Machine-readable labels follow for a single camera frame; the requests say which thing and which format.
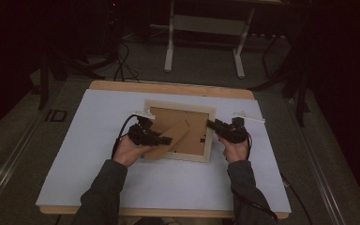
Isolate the metal floor rail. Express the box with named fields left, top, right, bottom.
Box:
left=0, top=106, right=50, bottom=214
left=285, top=97, right=348, bottom=225

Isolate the black floor socket box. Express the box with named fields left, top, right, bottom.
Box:
left=45, top=109, right=68, bottom=123

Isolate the black equipment rack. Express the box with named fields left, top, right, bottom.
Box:
left=104, top=0, right=153, bottom=41

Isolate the wooden table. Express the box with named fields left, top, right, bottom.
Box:
left=36, top=80, right=293, bottom=219

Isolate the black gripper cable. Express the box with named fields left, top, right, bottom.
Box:
left=231, top=129, right=314, bottom=225
left=111, top=113, right=139, bottom=160

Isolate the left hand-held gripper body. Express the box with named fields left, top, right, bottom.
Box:
left=127, top=112, right=163, bottom=147

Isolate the black floor cable bundle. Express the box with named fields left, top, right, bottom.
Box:
left=112, top=40, right=141, bottom=83

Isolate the black metal stand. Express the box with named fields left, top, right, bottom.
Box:
left=37, top=46, right=107, bottom=111
left=249, top=31, right=312, bottom=128

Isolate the person's right hand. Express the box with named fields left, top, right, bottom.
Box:
left=217, top=136, right=251, bottom=165

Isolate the wooden picture frame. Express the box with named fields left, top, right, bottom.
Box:
left=142, top=98, right=218, bottom=163

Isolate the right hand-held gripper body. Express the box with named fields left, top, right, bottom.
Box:
left=216, top=112, right=266, bottom=145

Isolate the person's left hand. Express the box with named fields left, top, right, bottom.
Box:
left=112, top=134, right=153, bottom=169

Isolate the white metal desk frame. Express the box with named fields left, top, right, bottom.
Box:
left=163, top=0, right=284, bottom=80

